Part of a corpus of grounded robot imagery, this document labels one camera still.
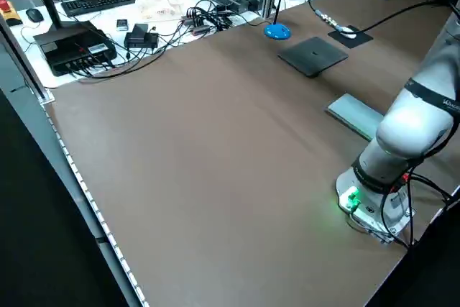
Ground grey laptop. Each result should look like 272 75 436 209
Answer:
277 36 349 78

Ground blue desk lamp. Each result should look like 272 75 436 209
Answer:
263 0 318 40

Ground black mouse pad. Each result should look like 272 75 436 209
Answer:
327 25 374 50

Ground black computer mouse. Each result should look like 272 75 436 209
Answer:
25 8 45 23

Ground usb hub with plugs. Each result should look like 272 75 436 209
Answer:
181 12 231 37

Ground flat silver box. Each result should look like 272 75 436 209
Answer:
325 93 386 142

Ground black power adapter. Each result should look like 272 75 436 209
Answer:
124 23 160 50

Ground clear plastic bags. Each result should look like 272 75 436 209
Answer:
134 0 187 22

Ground black device box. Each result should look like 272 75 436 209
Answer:
32 21 118 77

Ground black keyboard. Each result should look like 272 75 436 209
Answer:
60 0 145 17

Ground black monitor stand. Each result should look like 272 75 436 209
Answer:
37 0 64 33

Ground yellow emergency stop button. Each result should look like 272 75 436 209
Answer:
0 0 23 28

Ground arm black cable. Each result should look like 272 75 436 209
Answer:
306 0 453 35

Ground aluminium table edge rail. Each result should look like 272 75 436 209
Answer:
0 15 151 307

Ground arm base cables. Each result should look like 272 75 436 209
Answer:
379 172 454 251

